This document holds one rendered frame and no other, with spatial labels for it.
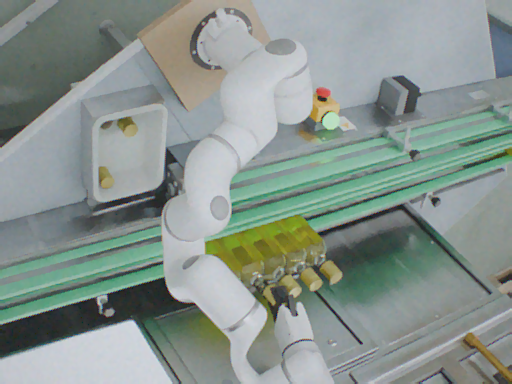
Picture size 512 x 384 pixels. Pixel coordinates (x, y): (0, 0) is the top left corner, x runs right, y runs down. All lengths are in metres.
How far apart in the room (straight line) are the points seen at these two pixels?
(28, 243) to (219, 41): 0.61
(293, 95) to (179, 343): 0.63
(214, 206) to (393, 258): 0.90
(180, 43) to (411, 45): 0.75
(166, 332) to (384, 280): 0.62
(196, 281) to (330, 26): 0.83
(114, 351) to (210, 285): 0.45
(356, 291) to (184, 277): 0.74
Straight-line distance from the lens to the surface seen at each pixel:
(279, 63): 1.27
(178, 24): 1.50
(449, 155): 2.06
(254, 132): 1.26
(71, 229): 1.60
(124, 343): 1.60
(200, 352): 1.59
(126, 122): 1.54
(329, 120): 1.79
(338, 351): 1.65
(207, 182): 1.18
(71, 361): 1.57
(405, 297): 1.88
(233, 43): 1.47
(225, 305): 1.21
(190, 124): 1.69
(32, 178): 1.59
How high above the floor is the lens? 1.99
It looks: 40 degrees down
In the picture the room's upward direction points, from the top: 138 degrees clockwise
